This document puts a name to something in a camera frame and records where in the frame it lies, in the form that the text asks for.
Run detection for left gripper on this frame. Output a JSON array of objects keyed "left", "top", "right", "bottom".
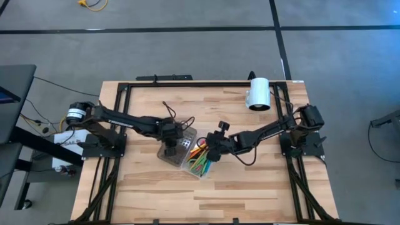
[{"left": 157, "top": 117, "right": 184, "bottom": 148}]

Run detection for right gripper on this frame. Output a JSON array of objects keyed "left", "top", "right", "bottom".
[{"left": 204, "top": 131, "right": 234, "bottom": 163}]

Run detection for green-handled scissors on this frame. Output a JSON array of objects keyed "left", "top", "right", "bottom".
[{"left": 186, "top": 154, "right": 209, "bottom": 176}]

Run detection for orange pencil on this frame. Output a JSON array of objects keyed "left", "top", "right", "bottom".
[{"left": 189, "top": 142, "right": 208, "bottom": 154}]

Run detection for clear plastic supply box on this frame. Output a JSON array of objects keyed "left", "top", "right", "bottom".
[{"left": 156, "top": 126, "right": 217, "bottom": 179}]

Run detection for black bar device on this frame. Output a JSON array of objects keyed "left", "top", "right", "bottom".
[{"left": 136, "top": 74, "right": 194, "bottom": 82}]

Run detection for white paper sheet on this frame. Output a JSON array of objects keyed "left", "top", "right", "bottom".
[{"left": 51, "top": 129, "right": 91, "bottom": 169}]

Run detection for dark grey desk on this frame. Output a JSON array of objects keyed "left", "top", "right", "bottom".
[{"left": 0, "top": 64, "right": 84, "bottom": 211}]

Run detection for laptop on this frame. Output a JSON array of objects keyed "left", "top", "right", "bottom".
[{"left": 0, "top": 86, "right": 22, "bottom": 104}]

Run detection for grey stand leg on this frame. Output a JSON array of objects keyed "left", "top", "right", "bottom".
[{"left": 370, "top": 108, "right": 400, "bottom": 129}]

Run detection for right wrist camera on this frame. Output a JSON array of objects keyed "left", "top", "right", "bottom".
[{"left": 217, "top": 121, "right": 231, "bottom": 134}]

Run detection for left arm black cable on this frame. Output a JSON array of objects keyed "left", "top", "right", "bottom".
[{"left": 161, "top": 99, "right": 196, "bottom": 133}]

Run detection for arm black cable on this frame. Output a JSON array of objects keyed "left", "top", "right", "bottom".
[
  {"left": 161, "top": 99, "right": 196, "bottom": 133},
  {"left": 231, "top": 145, "right": 258, "bottom": 167}
]

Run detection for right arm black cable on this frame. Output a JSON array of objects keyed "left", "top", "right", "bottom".
[{"left": 231, "top": 145, "right": 258, "bottom": 167}]

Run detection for black aluminium table frame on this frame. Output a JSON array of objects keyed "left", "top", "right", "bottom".
[{"left": 73, "top": 80, "right": 340, "bottom": 225}]

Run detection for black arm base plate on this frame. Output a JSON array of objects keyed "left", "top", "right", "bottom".
[
  {"left": 81, "top": 132, "right": 128, "bottom": 158},
  {"left": 279, "top": 131, "right": 326, "bottom": 157}
]

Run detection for yellow cable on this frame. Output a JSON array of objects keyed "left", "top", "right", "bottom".
[{"left": 77, "top": 0, "right": 109, "bottom": 13}]

